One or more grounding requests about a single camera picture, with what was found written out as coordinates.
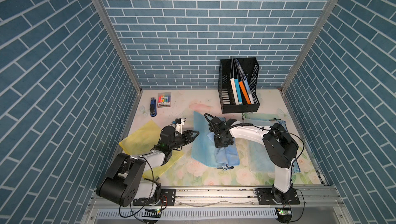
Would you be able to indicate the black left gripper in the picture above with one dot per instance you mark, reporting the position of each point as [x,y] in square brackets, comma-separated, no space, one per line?
[187,139]

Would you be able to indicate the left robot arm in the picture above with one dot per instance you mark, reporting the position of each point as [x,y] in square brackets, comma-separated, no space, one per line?
[131,178]

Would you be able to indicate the blue mesh document bag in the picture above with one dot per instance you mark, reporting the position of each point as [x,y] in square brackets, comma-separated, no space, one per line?
[200,144]

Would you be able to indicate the white book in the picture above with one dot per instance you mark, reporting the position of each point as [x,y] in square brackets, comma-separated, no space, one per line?
[232,81]

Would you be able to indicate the teal book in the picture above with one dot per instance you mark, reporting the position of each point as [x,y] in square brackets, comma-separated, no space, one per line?
[238,91]

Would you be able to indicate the box of coloured markers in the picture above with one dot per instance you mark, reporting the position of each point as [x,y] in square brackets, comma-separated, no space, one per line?
[164,100]

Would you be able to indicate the light blue cleaning cloth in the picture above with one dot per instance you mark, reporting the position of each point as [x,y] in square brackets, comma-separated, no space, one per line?
[223,157]

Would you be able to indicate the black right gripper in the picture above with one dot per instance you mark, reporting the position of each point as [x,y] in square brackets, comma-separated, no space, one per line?
[217,145]

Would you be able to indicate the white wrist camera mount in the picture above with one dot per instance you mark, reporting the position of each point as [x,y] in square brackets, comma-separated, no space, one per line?
[178,123]

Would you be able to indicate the yellow mesh document bag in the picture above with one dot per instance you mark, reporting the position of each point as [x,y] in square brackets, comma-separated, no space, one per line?
[142,141]

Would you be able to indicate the blue folder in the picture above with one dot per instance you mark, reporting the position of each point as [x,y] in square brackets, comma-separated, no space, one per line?
[242,77]

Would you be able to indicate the clear grey document bag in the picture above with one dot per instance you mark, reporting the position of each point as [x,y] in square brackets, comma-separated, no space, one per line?
[259,159]

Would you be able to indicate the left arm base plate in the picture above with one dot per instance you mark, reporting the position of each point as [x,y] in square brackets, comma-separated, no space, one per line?
[161,197]

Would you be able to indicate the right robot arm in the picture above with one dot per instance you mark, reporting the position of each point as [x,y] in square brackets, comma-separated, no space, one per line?
[280,146]

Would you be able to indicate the orange book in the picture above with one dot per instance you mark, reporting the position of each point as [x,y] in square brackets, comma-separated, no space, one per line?
[244,92]

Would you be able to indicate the black mesh file holder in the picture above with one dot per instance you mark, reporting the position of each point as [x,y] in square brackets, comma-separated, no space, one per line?
[226,71]

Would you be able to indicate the blue black stapler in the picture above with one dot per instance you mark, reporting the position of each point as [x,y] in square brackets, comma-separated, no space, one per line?
[153,107]

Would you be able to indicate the green mesh document bag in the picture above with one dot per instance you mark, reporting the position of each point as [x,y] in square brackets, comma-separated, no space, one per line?
[260,116]

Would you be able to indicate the aluminium front rail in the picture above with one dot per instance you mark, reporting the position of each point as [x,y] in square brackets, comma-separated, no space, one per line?
[231,204]

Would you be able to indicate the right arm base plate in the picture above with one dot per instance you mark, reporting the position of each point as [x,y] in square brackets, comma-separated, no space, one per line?
[267,196]

